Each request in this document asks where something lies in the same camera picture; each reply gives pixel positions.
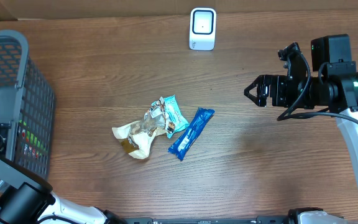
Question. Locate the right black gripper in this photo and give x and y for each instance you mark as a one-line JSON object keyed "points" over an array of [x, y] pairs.
{"points": [[277, 82]]}

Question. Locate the teal snack packet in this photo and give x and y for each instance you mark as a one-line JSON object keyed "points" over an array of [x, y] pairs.
{"points": [[174, 114]]}

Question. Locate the blue snack bar wrapper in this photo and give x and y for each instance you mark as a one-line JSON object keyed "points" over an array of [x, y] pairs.
{"points": [[181, 146]]}

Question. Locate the beige snack bag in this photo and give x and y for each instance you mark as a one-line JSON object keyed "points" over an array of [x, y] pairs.
{"points": [[136, 137]]}

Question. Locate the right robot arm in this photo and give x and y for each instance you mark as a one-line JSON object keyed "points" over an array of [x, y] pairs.
{"points": [[328, 86]]}

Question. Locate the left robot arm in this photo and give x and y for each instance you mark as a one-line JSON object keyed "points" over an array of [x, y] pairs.
{"points": [[27, 198]]}

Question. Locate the white barcode scanner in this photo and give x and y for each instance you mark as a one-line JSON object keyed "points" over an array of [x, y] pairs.
{"points": [[202, 34]]}

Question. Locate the green packet in basket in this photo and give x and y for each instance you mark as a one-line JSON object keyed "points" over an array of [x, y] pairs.
{"points": [[31, 142]]}

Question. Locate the grey plastic mesh basket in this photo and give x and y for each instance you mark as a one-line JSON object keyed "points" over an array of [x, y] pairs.
{"points": [[25, 95]]}

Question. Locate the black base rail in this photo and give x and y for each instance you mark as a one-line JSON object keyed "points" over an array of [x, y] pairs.
{"points": [[276, 219]]}

